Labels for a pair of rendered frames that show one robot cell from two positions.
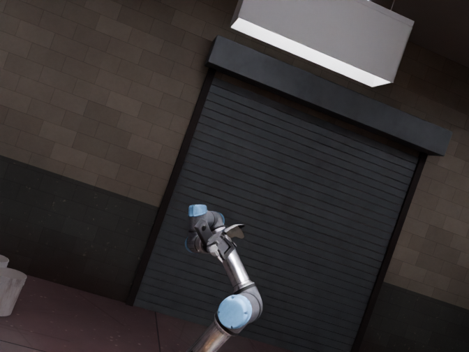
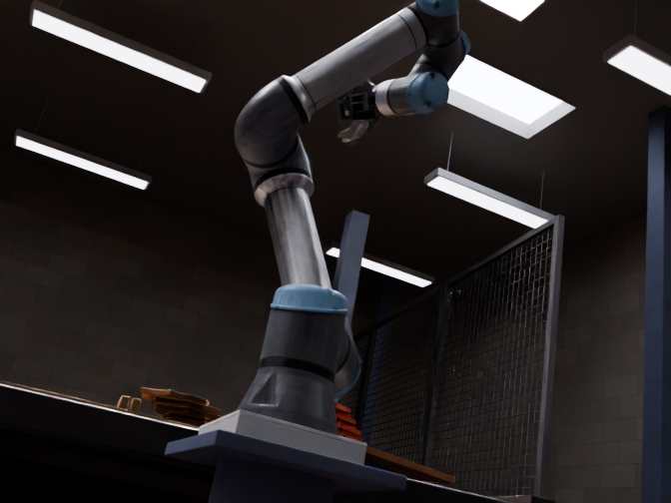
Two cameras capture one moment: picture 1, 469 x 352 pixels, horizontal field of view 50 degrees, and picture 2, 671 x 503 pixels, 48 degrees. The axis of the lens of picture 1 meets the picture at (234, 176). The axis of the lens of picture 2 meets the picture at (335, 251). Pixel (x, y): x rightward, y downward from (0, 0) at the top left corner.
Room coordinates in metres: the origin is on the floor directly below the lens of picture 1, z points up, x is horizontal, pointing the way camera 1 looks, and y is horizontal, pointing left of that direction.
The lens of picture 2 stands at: (3.22, -0.25, 0.74)
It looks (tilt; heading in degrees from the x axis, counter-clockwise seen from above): 22 degrees up; 171
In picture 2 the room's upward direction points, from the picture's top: 11 degrees clockwise
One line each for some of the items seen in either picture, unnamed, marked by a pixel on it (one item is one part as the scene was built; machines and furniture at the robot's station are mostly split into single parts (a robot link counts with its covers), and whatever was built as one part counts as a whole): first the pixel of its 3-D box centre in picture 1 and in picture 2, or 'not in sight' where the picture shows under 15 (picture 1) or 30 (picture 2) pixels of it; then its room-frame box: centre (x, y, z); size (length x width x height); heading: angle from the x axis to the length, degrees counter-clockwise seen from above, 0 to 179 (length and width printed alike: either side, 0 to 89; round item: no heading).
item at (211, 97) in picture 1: (291, 214); not in sight; (6.40, -0.84, 1.71); 3.30 x 0.34 x 3.42; 102
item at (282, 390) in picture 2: not in sight; (291, 401); (2.13, -0.10, 0.95); 0.15 x 0.15 x 0.10
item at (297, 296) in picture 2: not in sight; (306, 329); (2.11, -0.09, 1.07); 0.13 x 0.12 x 0.14; 155
